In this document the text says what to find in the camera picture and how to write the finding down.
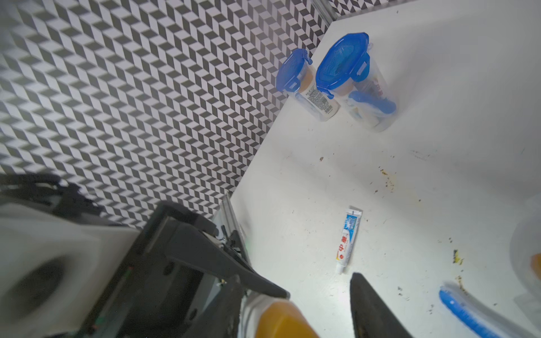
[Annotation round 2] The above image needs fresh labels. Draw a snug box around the aluminium front rail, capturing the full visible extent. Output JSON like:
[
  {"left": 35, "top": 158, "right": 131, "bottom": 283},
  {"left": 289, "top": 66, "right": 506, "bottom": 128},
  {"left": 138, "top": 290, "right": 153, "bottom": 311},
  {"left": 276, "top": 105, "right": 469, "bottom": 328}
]
[{"left": 211, "top": 194, "right": 251, "bottom": 265}]

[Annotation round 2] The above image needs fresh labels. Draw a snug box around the blue lid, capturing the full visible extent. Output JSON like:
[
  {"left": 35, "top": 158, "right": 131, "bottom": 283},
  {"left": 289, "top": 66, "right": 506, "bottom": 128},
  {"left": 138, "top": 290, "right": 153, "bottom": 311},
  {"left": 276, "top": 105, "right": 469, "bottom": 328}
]
[
  {"left": 276, "top": 49, "right": 312, "bottom": 93},
  {"left": 316, "top": 32, "right": 371, "bottom": 99}
]

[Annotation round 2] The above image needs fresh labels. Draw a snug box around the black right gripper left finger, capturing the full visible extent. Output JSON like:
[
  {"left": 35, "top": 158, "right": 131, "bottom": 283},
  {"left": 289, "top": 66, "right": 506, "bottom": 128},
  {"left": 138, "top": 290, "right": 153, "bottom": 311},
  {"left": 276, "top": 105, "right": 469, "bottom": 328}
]
[{"left": 183, "top": 275, "right": 245, "bottom": 338}]

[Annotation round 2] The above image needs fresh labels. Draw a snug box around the shampoo bottle gold cap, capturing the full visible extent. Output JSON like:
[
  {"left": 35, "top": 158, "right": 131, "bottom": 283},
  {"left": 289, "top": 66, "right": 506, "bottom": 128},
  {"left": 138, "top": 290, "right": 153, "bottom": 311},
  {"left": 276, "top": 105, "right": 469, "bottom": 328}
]
[{"left": 238, "top": 292, "right": 318, "bottom": 338}]

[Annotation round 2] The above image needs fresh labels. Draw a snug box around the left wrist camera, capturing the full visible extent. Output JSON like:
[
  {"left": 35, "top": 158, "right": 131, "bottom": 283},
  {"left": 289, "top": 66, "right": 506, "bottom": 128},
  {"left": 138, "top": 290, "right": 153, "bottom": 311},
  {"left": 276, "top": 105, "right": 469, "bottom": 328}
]
[{"left": 1, "top": 203, "right": 139, "bottom": 337}]

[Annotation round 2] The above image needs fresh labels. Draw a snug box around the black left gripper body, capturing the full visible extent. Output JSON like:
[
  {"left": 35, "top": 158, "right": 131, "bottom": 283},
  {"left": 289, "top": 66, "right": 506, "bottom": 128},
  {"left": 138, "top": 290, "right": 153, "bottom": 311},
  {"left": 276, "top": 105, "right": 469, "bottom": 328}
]
[{"left": 77, "top": 201, "right": 245, "bottom": 337}]

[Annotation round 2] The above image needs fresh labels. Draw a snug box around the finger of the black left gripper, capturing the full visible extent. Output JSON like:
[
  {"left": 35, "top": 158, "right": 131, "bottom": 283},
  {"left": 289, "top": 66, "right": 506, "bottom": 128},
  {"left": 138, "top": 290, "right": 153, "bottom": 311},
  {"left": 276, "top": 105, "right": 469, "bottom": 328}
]
[{"left": 165, "top": 223, "right": 289, "bottom": 299}]

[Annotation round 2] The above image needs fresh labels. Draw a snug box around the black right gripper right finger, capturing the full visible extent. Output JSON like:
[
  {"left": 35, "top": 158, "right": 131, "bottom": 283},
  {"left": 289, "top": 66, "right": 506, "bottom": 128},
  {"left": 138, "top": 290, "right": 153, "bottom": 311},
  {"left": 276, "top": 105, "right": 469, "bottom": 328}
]
[{"left": 349, "top": 273, "right": 412, "bottom": 338}]

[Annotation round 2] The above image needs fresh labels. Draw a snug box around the clear plastic cup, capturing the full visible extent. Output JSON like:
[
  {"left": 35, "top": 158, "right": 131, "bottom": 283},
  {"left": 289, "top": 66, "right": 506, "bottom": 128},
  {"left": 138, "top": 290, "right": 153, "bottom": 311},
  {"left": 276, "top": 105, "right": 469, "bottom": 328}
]
[
  {"left": 287, "top": 64, "right": 340, "bottom": 122},
  {"left": 509, "top": 208, "right": 540, "bottom": 301},
  {"left": 345, "top": 61, "right": 399, "bottom": 132}
]

